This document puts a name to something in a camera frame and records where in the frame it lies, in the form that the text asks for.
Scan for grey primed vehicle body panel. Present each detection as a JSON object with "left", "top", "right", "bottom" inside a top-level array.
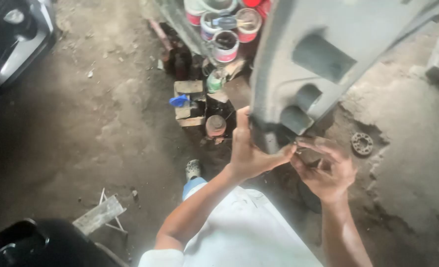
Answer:
[{"left": 249, "top": 0, "right": 439, "bottom": 155}]

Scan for white wire frame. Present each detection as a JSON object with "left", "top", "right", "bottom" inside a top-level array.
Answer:
[{"left": 99, "top": 187, "right": 128, "bottom": 234}]

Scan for grey wooden plank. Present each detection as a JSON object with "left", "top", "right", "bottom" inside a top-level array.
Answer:
[{"left": 72, "top": 195, "right": 127, "bottom": 236}]

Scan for dark brown bottles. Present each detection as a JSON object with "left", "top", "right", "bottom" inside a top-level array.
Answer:
[{"left": 163, "top": 35, "right": 193, "bottom": 81}]

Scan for paint brush with grey handle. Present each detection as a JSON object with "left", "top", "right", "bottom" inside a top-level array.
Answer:
[{"left": 211, "top": 16, "right": 254, "bottom": 31}]

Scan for glossy black vehicle part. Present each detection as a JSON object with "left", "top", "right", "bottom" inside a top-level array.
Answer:
[{"left": 0, "top": 218, "right": 129, "bottom": 267}]

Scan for silver and black vehicle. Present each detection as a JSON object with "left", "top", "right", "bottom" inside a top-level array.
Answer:
[{"left": 0, "top": 0, "right": 58, "bottom": 89}]

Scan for grey metal bar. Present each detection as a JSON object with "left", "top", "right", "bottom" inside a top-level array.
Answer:
[{"left": 156, "top": 0, "right": 214, "bottom": 57}]

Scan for person's right hand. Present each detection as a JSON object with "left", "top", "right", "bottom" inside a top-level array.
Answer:
[{"left": 289, "top": 139, "right": 358, "bottom": 203}]

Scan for small green tin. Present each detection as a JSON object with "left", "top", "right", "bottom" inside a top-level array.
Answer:
[{"left": 207, "top": 70, "right": 226, "bottom": 94}]

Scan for person's white shirt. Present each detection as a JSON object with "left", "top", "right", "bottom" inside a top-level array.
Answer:
[{"left": 138, "top": 182, "right": 324, "bottom": 267}]

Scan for person's grey clog shoe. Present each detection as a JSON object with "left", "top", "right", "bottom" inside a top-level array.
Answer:
[{"left": 185, "top": 159, "right": 202, "bottom": 182}]

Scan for person's left hand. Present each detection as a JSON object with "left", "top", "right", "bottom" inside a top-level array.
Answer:
[{"left": 228, "top": 106, "right": 298, "bottom": 182}]

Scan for rusty round can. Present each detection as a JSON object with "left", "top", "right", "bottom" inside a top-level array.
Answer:
[{"left": 205, "top": 114, "right": 228, "bottom": 140}]

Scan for cluster of paint cans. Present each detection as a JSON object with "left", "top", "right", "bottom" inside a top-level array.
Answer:
[{"left": 183, "top": 0, "right": 272, "bottom": 64}]

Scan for dark sandpaper piece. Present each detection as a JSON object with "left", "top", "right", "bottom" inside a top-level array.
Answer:
[{"left": 295, "top": 136, "right": 339, "bottom": 168}]

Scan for pink pipe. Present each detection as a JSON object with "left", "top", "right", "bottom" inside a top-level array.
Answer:
[{"left": 148, "top": 19, "right": 174, "bottom": 52}]

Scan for rusty metal flange ring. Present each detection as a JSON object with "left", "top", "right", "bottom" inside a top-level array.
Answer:
[{"left": 351, "top": 132, "right": 374, "bottom": 156}]

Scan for person's blue trouser leg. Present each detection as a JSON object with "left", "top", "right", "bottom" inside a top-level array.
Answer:
[{"left": 182, "top": 177, "right": 208, "bottom": 201}]

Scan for blue plastic cap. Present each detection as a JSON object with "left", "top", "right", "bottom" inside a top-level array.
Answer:
[{"left": 169, "top": 94, "right": 191, "bottom": 108}]

